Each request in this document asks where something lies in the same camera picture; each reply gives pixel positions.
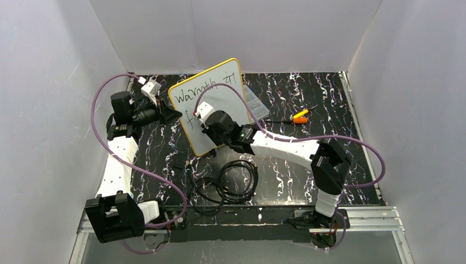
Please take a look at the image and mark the yellow framed whiteboard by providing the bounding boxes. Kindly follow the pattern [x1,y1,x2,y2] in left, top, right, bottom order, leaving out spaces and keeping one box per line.
[168,58,249,156]

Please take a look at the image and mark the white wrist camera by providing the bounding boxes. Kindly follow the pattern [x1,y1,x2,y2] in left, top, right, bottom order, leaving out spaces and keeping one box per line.
[138,76,162,105]
[193,101,215,126]

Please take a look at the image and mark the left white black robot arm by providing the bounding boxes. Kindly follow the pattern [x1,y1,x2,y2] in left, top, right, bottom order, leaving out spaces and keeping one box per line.
[85,91,182,243]

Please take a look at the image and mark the coiled black cable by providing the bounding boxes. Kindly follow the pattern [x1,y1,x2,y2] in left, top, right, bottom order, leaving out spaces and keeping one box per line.
[185,159,259,215]

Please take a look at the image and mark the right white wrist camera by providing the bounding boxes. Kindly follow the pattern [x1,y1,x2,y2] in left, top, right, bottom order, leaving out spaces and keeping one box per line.
[193,101,215,126]

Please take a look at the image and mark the yellow handled screwdriver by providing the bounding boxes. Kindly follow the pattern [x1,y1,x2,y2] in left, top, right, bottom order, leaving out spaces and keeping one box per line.
[293,105,317,119]

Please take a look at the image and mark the aluminium front rail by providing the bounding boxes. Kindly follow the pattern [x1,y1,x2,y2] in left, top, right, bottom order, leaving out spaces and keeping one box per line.
[70,205,413,263]

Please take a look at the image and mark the orange handled screwdriver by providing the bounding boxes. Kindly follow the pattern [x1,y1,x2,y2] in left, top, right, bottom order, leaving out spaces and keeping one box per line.
[265,117,308,125]

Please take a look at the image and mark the clear plastic screw box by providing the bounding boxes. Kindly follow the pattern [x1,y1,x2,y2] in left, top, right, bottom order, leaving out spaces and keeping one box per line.
[243,85,270,120]

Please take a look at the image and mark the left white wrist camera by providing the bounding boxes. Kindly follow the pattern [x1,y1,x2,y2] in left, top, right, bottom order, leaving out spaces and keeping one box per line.
[138,76,162,105]

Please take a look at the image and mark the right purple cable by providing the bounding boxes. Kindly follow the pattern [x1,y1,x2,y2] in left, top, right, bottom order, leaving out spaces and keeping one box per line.
[193,82,387,189]

